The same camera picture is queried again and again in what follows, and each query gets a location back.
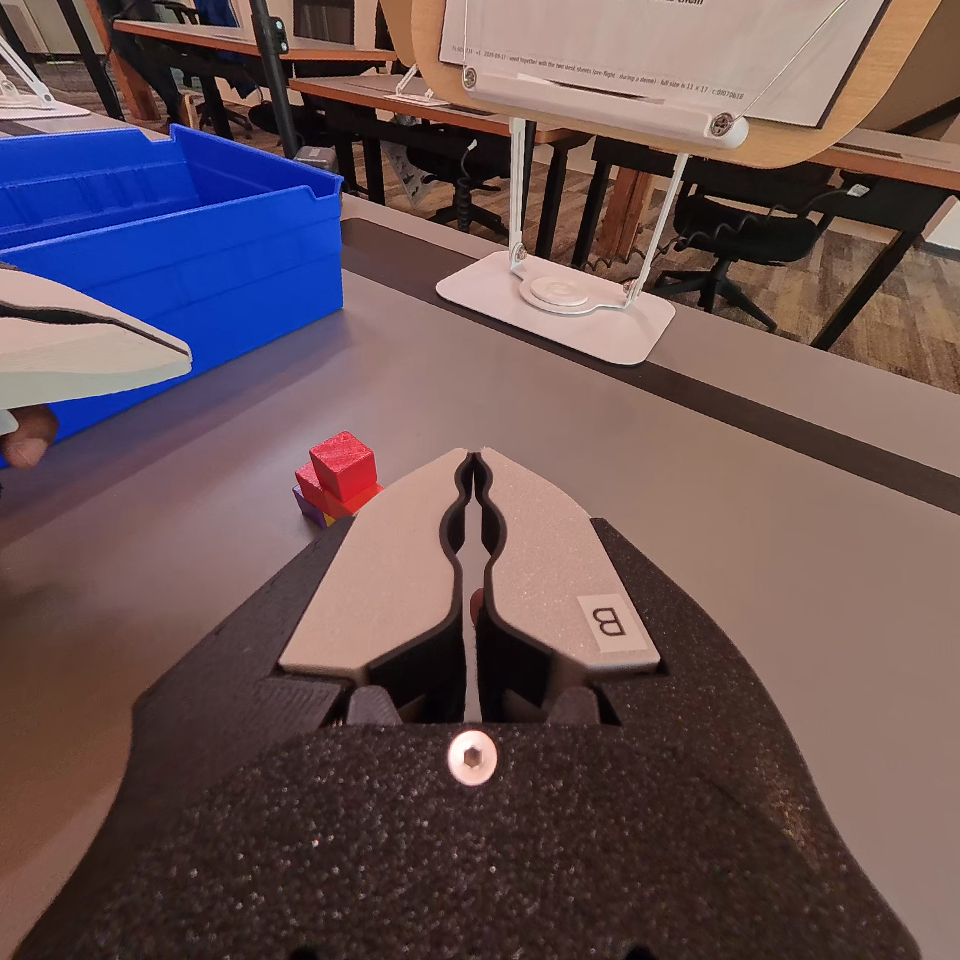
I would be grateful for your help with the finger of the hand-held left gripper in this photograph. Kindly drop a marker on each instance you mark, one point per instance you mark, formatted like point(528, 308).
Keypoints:
point(75, 360)
point(45, 292)

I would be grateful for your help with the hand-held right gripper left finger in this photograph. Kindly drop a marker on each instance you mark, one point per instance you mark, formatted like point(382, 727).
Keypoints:
point(375, 585)

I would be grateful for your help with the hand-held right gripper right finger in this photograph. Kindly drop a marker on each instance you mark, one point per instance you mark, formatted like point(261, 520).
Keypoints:
point(547, 570)

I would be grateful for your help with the stack of coloured cubes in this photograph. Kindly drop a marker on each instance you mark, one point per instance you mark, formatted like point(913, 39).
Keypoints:
point(311, 504)

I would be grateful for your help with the red wooden cube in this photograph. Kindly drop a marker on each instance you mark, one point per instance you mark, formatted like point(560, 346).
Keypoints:
point(341, 465)

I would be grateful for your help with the blue plastic bin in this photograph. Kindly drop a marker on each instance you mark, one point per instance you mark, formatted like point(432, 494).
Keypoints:
point(187, 285)

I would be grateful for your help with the grey desk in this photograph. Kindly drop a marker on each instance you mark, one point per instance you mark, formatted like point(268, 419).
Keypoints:
point(750, 562)

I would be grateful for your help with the wooden top desk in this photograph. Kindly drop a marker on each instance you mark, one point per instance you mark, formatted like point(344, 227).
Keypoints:
point(225, 37)
point(900, 157)

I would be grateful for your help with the person's left hand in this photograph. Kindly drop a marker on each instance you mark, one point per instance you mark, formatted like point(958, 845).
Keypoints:
point(30, 442)

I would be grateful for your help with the white document stand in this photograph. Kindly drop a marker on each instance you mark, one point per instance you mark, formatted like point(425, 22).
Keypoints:
point(615, 330)
point(409, 94)
point(30, 109)

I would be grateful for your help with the black pole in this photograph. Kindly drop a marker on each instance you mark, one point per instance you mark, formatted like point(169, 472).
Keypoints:
point(274, 90)

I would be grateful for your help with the black office chair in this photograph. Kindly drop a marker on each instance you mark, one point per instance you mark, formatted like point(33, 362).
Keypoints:
point(442, 161)
point(750, 217)

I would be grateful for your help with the printed instruction sheet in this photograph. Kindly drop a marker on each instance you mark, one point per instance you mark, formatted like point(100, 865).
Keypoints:
point(637, 45)

